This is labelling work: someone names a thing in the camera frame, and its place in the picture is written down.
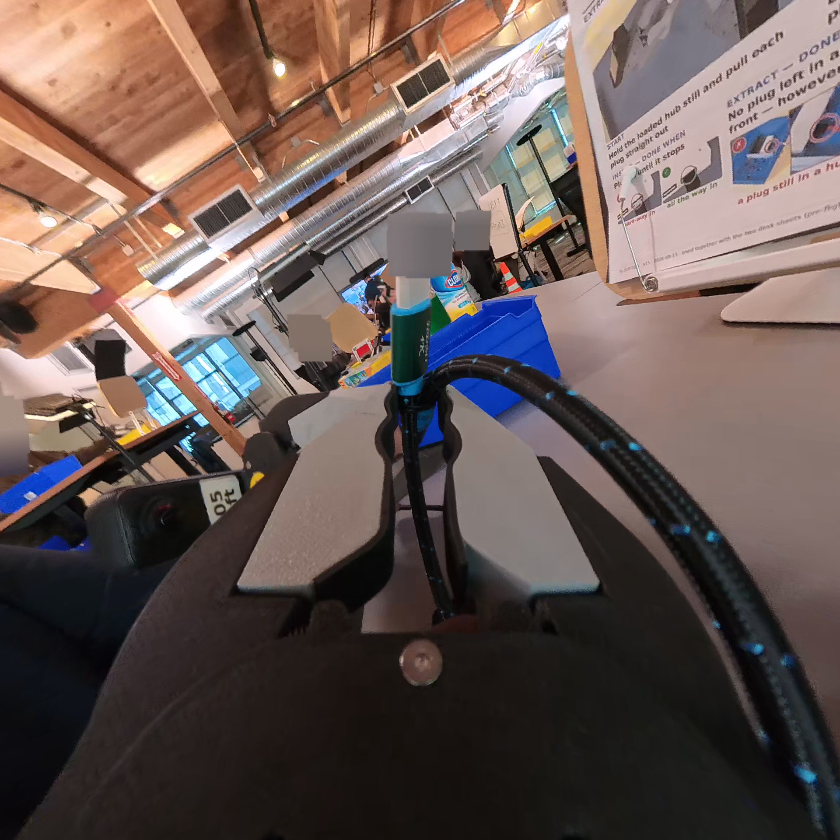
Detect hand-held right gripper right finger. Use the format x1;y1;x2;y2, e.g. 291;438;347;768
441;386;601;608

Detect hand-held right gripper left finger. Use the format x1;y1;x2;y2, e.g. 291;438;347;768
236;384;398;611

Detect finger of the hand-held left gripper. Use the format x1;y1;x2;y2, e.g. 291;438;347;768
287;386;392;450

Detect black braided cable green plugs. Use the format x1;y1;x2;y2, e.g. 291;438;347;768
389;276;840;840

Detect blue plastic bin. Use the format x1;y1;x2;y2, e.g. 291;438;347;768
364;294;560;448

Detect yellow toy box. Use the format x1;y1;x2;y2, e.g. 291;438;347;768
340;353;389;389

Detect black leg standing desk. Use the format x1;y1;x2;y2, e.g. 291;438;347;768
0;412;199;532

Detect blue storage bin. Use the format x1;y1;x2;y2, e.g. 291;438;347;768
0;455;85;516

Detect television screen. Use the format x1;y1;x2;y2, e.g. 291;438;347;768
340;264;389;311

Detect black studio light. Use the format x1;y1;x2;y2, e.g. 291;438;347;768
268;251;327;304

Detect tan and black panel stand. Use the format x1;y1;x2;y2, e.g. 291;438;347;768
94;330;150;422

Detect wipes canister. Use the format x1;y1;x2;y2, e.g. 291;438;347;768
430;264;478;317

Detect whiteboard easel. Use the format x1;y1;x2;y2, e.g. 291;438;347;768
478;189;521;258

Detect printed instruction sheet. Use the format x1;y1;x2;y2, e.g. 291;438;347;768
567;0;840;283

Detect wooden post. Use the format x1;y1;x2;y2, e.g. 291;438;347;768
107;301;248;455

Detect silver ventilation duct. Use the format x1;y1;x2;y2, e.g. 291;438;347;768
134;16;568;322

